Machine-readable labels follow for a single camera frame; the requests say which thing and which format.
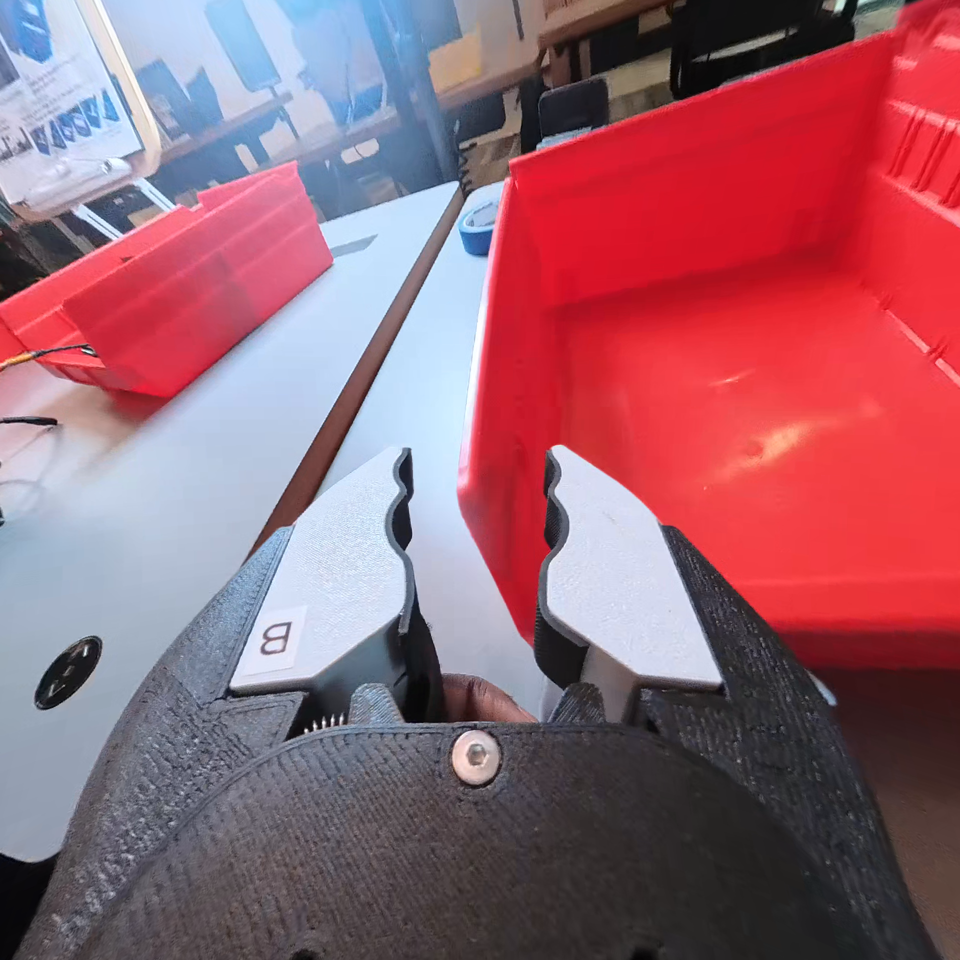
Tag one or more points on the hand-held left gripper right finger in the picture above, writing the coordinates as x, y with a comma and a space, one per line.
622, 592

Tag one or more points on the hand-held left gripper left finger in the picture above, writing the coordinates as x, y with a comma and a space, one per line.
337, 570

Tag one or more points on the red plastic bin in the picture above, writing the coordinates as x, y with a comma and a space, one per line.
712, 412
187, 300

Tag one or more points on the person's left hand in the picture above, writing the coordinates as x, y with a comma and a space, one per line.
480, 701

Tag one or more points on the black table grommet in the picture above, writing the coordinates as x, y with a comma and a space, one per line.
67, 675

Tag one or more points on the blue tape roll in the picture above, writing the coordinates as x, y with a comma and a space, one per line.
474, 238

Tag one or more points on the white poster stand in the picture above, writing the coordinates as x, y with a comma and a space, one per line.
112, 195

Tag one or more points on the long wooden desk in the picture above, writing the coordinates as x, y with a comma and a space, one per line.
247, 124

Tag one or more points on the grey cube device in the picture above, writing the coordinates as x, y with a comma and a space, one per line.
574, 112

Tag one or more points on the dark stand pole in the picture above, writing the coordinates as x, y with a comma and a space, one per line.
420, 90

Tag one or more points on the instruction poster on board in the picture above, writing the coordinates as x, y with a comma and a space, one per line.
67, 97

